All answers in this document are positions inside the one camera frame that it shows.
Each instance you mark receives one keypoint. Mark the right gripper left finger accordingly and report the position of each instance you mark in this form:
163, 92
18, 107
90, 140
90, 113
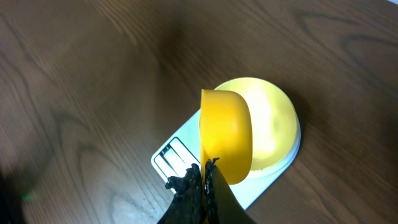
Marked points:
186, 206

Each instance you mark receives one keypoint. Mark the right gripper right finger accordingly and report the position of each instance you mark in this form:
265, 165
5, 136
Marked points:
221, 207

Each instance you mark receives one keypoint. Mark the yellow measuring scoop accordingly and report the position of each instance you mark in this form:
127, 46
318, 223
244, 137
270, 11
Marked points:
225, 127

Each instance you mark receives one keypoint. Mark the yellow bowl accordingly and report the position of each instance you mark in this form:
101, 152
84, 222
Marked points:
273, 117

